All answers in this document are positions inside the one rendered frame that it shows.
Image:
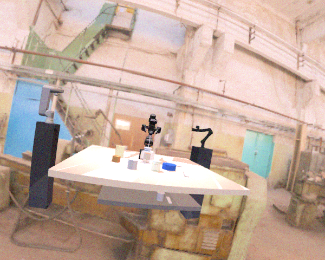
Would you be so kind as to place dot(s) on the orange block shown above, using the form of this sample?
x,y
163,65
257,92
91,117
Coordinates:
x,y
116,159

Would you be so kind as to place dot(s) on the pale yellow rectangular block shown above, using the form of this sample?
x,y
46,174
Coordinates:
x,y
119,151

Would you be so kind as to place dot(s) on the translucent white cylinder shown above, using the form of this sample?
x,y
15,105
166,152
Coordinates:
x,y
155,165

